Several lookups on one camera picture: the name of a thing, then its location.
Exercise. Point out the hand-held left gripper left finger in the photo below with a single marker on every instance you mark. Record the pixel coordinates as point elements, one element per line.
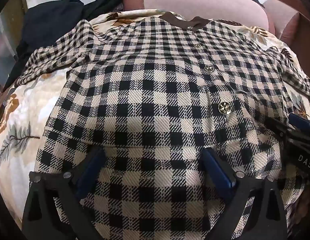
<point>91,170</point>

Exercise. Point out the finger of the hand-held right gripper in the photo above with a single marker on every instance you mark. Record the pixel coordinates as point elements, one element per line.
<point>300,120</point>
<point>276,128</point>

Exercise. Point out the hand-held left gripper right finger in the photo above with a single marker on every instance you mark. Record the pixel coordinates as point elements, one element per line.
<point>217,170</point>

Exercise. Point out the beige black checkered shirt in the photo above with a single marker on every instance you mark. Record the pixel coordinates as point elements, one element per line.
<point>155,92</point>

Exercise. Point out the cream leaf print blanket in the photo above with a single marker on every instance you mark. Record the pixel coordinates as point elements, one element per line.
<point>27,120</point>

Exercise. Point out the small dark object on sofa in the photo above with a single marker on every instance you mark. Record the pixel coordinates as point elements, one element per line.
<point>257,2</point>

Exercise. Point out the pink sofa cushions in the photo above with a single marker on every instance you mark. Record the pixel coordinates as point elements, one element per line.
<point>195,2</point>

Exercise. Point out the black cloth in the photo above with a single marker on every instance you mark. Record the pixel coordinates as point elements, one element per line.
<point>49,20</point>

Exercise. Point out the wooden door with glass panel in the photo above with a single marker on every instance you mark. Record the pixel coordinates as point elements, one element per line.
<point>7,32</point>

